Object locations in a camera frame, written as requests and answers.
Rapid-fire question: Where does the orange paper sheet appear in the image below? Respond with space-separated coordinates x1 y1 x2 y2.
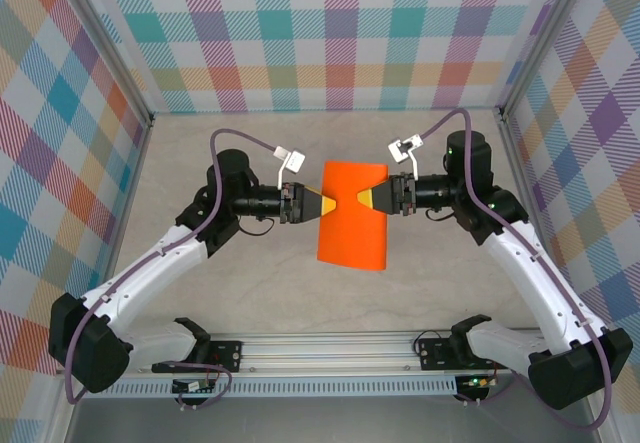
315 161 390 272

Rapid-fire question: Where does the right small circuit board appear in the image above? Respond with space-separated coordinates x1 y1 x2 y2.
460 375 497 391

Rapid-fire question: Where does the small circuit board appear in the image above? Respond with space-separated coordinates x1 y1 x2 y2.
460 375 497 391
171 378 217 395

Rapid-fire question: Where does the left small circuit board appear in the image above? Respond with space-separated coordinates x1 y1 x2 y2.
171 378 217 395

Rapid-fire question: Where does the right gripper thin black wire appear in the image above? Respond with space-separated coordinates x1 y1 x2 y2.
422 205 457 223

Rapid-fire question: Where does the gripper thin black wire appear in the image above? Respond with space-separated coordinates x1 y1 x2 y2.
422 205 457 223
238 212 275 238

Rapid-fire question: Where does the left gripper thin black wire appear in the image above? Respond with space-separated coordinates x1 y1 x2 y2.
238 212 275 238

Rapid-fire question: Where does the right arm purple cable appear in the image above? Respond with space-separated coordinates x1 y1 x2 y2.
421 109 621 432

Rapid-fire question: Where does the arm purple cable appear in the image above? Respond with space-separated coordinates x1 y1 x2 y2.
64 129 279 411
421 109 621 432

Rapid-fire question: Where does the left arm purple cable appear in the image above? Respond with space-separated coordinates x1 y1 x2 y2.
64 129 279 411

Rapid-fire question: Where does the right aluminium table side rail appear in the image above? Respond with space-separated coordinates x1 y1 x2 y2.
497 107 549 264

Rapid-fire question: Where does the aluminium table side rail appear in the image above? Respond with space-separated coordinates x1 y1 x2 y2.
102 112 156 289
497 107 549 264

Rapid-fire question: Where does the left aluminium table side rail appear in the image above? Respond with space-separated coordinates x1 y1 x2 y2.
102 112 156 289

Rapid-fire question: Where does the aluminium mounting rail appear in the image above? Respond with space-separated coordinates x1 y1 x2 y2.
119 331 544 377

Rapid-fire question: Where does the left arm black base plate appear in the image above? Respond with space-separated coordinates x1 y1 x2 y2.
151 338 244 375

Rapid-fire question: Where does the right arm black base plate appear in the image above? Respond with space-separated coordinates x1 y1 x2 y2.
417 337 512 372

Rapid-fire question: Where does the slotted grey cable duct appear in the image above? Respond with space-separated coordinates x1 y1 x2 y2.
99 375 459 398

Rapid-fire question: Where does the right aluminium frame post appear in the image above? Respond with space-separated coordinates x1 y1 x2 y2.
499 0 599 119

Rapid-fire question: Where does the aluminium frame post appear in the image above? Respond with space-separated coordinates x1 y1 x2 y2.
52 0 154 127
499 0 599 119

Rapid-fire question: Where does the left aluminium frame post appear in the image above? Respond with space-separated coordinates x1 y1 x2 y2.
52 0 154 127

